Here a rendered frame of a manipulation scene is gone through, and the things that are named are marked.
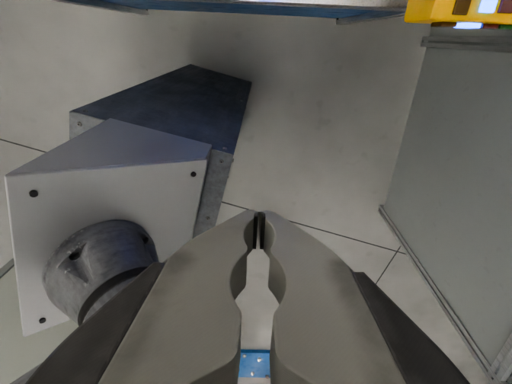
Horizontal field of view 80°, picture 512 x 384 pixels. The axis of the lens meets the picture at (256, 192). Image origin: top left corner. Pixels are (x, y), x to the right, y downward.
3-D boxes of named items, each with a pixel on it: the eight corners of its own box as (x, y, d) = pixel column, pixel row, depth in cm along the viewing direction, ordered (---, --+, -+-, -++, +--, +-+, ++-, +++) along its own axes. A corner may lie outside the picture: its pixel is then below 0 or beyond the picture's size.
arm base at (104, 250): (142, 284, 54) (171, 325, 49) (40, 317, 44) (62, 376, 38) (157, 212, 48) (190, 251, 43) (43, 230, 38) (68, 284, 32)
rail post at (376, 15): (346, 14, 133) (437, -10, 63) (344, 24, 135) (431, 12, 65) (337, 13, 133) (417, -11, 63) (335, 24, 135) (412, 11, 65)
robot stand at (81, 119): (237, 140, 160) (203, 273, 70) (180, 125, 157) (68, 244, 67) (251, 81, 146) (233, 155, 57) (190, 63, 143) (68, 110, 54)
